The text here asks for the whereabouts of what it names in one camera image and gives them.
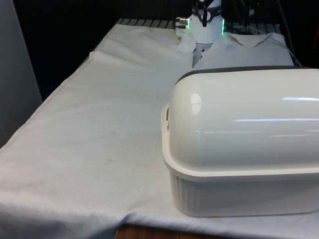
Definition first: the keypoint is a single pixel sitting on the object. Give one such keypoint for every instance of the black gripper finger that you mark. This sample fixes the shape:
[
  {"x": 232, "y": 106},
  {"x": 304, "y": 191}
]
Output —
[
  {"x": 202, "y": 15},
  {"x": 207, "y": 13}
]

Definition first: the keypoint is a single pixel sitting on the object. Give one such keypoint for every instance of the rounded box lid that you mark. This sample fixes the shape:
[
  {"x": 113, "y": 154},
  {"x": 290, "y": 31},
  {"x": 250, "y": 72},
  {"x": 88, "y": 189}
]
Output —
[{"x": 249, "y": 119}]

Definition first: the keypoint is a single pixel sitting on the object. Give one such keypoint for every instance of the cream box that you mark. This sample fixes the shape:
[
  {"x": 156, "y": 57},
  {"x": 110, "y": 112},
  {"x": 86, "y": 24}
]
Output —
[{"x": 236, "y": 196}]

